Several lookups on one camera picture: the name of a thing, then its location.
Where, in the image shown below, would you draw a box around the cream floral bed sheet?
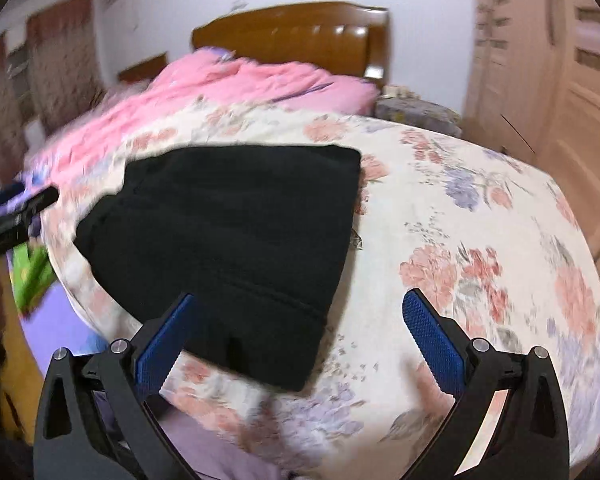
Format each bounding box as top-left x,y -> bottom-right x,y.
45,102 -> 600,480

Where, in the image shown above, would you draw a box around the brown patterned curtain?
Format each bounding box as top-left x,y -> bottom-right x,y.
0,0 -> 106,181

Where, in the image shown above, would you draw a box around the green cartoon print cloth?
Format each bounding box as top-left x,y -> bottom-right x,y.
10,242 -> 56,313

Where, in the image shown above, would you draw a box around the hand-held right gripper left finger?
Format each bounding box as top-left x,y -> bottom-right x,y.
32,292 -> 201,480

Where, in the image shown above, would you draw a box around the grey floral pillow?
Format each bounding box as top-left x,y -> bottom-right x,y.
375,85 -> 463,136

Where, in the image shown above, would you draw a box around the wooden headboard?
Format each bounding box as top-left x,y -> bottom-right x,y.
191,1 -> 391,91

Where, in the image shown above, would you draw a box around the light wooden wardrobe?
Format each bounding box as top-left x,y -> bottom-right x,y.
462,0 -> 600,261

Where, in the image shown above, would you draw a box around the dark wooden cabinet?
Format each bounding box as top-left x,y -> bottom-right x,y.
117,52 -> 168,86

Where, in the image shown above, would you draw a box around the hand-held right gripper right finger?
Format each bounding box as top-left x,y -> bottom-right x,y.
402,287 -> 571,480

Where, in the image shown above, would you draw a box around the black pants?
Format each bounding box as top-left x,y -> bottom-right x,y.
75,144 -> 363,393

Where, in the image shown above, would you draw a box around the pink floral quilt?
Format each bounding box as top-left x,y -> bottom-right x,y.
22,47 -> 381,201

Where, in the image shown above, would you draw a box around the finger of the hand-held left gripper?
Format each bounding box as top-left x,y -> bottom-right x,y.
7,185 -> 60,222

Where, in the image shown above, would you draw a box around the purple cloth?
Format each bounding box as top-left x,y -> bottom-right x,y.
20,280 -> 111,361

